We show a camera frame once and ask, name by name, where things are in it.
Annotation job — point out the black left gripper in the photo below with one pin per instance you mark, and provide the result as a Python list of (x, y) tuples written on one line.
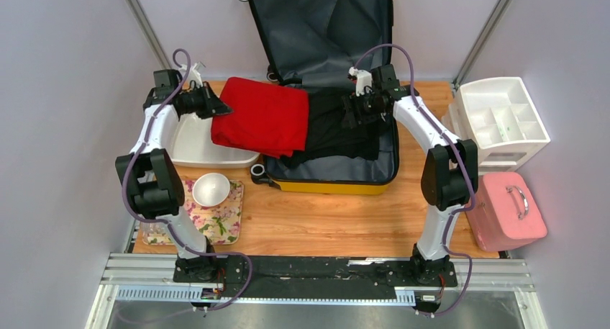
[(211, 105)]

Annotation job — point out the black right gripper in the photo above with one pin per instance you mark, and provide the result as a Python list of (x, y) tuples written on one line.
[(354, 103)]

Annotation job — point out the black garment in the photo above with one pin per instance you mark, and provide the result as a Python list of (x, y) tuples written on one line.
[(327, 137)]

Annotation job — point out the white rectangular basin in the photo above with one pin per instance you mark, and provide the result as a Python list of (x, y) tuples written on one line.
[(192, 147)]

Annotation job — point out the red garment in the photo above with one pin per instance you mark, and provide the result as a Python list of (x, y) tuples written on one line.
[(268, 119)]

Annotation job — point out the yellow cartoon hard-shell suitcase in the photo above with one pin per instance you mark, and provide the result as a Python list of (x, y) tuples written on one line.
[(310, 45)]

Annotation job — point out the pink jewelry box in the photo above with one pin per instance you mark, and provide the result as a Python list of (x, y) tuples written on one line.
[(506, 216)]

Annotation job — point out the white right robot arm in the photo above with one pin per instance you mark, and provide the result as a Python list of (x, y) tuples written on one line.
[(450, 174)]

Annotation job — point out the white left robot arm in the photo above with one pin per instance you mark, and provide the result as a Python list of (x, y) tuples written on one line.
[(152, 190)]

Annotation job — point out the white small bowl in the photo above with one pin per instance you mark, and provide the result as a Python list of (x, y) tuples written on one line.
[(211, 189)]

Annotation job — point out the floral tray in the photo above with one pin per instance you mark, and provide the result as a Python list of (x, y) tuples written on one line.
[(220, 224)]

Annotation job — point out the clear glass cup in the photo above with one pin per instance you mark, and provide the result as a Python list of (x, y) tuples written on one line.
[(153, 229)]

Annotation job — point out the white drawer organizer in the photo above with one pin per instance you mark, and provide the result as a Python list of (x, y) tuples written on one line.
[(500, 116)]

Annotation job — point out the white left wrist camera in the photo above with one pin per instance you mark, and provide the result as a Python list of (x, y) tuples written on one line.
[(193, 77)]

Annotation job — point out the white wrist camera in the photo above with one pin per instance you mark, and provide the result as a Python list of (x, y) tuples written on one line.
[(193, 77), (362, 79)]

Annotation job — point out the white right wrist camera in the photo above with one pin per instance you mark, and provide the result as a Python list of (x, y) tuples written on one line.
[(362, 79)]

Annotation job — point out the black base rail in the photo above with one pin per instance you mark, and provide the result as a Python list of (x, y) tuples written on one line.
[(318, 278)]

